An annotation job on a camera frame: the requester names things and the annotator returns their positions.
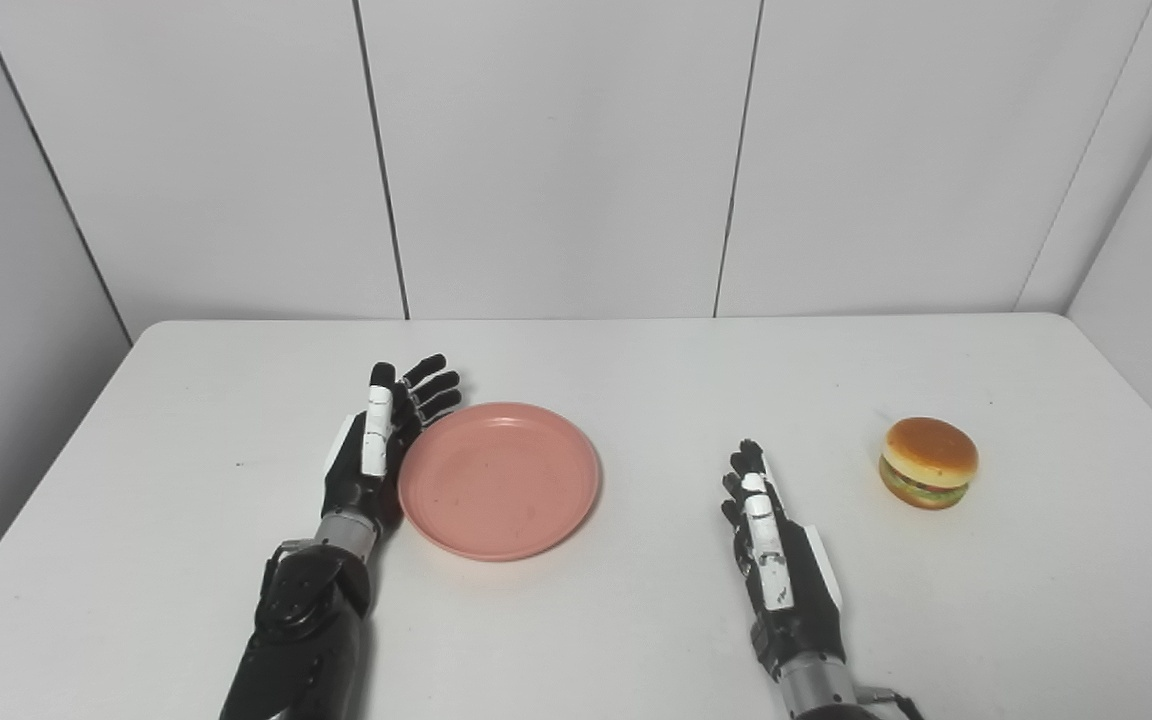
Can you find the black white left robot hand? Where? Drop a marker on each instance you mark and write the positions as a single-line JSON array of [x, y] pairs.
[[356, 480]]

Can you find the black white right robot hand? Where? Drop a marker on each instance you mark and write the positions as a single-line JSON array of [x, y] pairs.
[[786, 590]]

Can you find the pink round plate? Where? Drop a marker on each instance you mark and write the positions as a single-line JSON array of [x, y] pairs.
[[498, 482]]

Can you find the toy hamburger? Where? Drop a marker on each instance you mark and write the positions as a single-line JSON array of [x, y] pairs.
[[928, 462]]

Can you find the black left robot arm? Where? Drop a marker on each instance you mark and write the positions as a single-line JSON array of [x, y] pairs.
[[306, 630]]

